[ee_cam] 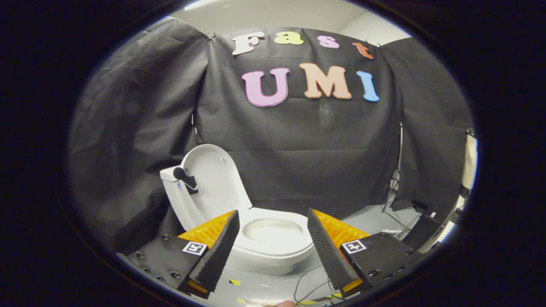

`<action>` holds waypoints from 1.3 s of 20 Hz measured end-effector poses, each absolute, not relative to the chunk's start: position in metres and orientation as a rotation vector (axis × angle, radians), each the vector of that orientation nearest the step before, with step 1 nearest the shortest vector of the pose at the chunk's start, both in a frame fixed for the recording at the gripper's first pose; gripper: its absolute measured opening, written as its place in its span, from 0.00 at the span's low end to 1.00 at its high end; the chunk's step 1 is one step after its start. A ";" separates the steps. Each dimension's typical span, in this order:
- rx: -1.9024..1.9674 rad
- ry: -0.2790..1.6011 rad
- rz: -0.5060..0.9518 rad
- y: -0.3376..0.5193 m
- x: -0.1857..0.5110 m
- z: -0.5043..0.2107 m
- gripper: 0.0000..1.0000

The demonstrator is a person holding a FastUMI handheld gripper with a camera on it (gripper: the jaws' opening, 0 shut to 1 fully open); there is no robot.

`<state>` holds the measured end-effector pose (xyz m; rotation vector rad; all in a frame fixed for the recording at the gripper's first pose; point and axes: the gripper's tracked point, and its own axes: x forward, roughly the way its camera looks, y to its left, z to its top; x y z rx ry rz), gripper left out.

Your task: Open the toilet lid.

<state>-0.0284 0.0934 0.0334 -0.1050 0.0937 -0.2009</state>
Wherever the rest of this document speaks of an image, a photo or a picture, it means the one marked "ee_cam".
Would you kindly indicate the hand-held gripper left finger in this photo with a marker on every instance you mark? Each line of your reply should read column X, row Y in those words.
column 219, row 256

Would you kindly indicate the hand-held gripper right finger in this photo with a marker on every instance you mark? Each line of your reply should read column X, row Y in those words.
column 326, row 256

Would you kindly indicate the white toilet lid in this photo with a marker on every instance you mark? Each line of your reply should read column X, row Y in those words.
column 217, row 187

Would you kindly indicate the white toilet seat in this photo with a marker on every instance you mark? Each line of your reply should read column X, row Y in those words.
column 273, row 250

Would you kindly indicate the white toilet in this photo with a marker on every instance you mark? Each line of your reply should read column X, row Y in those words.
column 175, row 200

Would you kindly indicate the yellow tape piece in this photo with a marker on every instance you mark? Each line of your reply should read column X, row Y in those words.
column 235, row 282

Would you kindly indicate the yellow black hazard tape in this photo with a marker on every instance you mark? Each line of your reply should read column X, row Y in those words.
column 308, row 302

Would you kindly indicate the black box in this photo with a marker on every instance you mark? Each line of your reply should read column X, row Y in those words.
column 422, row 230

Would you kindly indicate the black metal stand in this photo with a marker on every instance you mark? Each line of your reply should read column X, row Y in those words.
column 394, row 170

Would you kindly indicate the black backdrop cloth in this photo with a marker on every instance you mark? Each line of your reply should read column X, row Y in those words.
column 307, row 145

